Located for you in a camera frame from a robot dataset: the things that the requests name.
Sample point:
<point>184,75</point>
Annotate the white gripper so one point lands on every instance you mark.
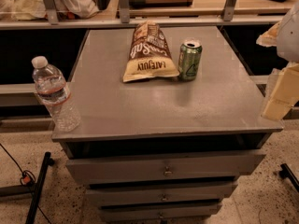
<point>290,37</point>

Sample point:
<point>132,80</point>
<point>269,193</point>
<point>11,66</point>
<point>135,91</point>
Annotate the brown chip bag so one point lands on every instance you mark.
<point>149,54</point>

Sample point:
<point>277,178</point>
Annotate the clear plastic water bottle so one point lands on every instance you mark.
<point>53,92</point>

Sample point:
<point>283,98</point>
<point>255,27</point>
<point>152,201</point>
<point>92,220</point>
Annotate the green soda can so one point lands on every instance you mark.
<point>189,59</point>

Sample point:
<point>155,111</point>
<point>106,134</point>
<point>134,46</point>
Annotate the black stand foot right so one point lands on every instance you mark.
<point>286,172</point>

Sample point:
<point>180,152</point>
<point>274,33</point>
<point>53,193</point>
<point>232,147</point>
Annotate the top grey drawer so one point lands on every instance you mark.
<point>127,169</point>

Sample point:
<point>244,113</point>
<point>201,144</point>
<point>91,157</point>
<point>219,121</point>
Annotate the grey drawer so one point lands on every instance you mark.
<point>160,212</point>
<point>127,169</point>
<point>169,193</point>

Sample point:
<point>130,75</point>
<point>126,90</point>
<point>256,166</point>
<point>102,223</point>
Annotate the grey metal drawer cabinet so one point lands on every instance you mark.
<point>218,111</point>

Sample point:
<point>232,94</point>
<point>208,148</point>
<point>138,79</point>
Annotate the bottom grey drawer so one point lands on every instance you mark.
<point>160,212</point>

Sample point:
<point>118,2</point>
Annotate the middle grey drawer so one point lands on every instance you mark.
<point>169,193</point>

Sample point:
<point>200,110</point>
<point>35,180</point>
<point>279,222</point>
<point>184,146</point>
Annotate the white cloth on shelf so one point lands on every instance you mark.
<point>26,10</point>

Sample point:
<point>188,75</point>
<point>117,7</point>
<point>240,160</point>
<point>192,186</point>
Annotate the black stand leg left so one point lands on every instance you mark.
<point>30,185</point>

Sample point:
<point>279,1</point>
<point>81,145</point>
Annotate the grey metal shelf rail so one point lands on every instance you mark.
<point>201,12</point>

